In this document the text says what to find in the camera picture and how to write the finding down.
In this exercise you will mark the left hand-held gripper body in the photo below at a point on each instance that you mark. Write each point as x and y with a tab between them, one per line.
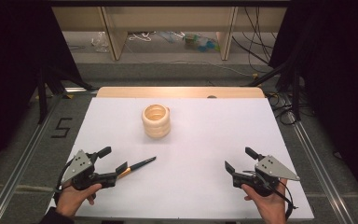
80	165

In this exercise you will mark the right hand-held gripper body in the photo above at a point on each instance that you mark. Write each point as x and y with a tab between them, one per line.
273	169

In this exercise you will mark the black and gold pen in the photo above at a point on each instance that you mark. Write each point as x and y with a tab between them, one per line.
143	162

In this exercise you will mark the ribbed wooden pen holder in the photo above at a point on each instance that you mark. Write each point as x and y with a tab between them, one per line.
156	126

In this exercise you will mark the person's left hand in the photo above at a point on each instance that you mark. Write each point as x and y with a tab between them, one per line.
71	199

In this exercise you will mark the person's right hand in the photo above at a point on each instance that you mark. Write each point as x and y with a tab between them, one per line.
272	205

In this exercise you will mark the white table mat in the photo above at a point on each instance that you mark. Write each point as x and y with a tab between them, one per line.
192	161

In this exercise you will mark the black stand legs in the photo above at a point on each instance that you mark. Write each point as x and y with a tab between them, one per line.
43	93
296	90

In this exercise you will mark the wooden table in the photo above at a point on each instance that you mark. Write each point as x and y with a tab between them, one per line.
174	92

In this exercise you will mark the clear plastic bag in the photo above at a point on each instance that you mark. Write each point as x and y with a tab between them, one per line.
100	42

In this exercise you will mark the wooden shelf unit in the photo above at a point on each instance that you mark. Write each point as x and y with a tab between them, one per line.
115	40

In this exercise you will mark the black curtain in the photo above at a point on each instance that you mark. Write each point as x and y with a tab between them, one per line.
338	77
9	62

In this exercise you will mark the green and blue plastic packaging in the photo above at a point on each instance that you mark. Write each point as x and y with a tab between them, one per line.
202	43

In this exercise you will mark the metal floor rail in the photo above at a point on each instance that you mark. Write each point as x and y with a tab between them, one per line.
320	168
18	174

